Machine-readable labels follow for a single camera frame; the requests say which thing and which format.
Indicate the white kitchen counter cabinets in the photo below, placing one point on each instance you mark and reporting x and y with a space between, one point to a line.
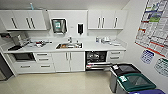
63 61

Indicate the small clear bottle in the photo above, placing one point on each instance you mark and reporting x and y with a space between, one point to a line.
97 39

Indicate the steel sink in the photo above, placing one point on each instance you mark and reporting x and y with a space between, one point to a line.
69 45

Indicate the chrome faucet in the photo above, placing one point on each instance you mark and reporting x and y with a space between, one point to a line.
70 39

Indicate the steel dishwasher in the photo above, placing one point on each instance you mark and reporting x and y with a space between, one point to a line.
96 60

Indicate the black soap dispenser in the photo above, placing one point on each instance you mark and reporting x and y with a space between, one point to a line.
80 28

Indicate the white plate stack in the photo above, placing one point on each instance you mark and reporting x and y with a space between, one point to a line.
106 40

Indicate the white upper cabinet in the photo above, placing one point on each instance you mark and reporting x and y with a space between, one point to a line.
25 20
106 19

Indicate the grey bin black lid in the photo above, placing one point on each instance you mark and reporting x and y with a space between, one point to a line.
121 69

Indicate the red cup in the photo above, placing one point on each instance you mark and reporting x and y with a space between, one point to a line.
40 42

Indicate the microwave oven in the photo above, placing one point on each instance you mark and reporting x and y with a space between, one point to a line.
23 56

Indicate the black coffee machine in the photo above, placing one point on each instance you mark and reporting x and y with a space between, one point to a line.
20 39

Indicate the light blue bottle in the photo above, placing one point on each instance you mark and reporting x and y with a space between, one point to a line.
31 6

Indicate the small green white paper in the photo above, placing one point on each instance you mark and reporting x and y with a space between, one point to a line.
162 66

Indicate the wall mounted dispenser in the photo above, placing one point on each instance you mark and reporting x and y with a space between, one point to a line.
59 26

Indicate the wall papers strip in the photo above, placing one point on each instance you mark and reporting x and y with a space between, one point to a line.
153 23

